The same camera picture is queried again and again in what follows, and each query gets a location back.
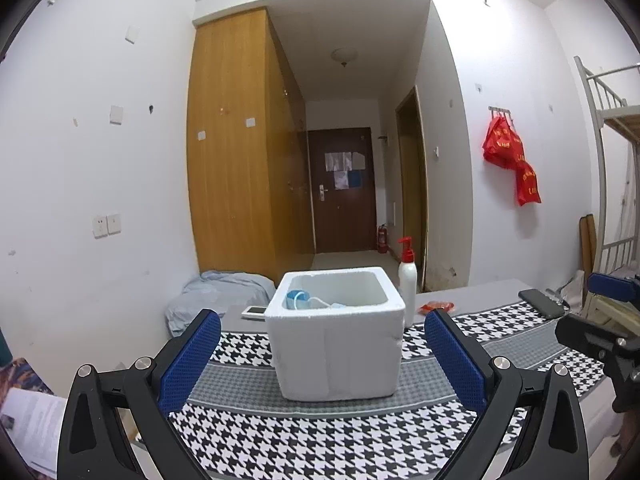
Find red printed bag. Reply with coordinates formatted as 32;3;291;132
482;116;526;166
515;160;542;207

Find light grey sheet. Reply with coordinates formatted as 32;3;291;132
220;277;631;480

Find black smartphone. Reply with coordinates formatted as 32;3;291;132
518;288;571;319

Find houndstooth patterned cloth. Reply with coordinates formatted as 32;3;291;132
167;295;616;480

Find light wooden side door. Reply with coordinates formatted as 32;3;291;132
396;85;430;293

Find light blue bedding bundle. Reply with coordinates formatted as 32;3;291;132
166;270;277;338

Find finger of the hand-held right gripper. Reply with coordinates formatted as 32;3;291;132
587;271;640;307
555;312;640;362

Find white plastic bag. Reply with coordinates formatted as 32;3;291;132
547;270;587;311

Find leaning wooden board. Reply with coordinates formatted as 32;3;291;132
580;214;599;286

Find wooden wardrobe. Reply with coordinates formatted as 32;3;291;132
186;7;308;286

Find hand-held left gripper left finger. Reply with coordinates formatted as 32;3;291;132
57;308;222;480

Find colourful patterned cloth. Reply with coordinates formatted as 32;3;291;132
0;357;53;401

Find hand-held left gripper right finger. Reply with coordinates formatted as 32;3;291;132
424;308;590;480

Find white paper sheets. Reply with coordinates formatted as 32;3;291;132
0;387;68;478

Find white metal bunk bed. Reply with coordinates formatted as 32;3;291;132
574;55;640;281

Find white foam box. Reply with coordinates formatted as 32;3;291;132
264;266;406;402

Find white pump bottle red cap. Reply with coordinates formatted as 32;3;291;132
397;236;418;328

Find dark brown door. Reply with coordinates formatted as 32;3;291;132
306;127;377;254

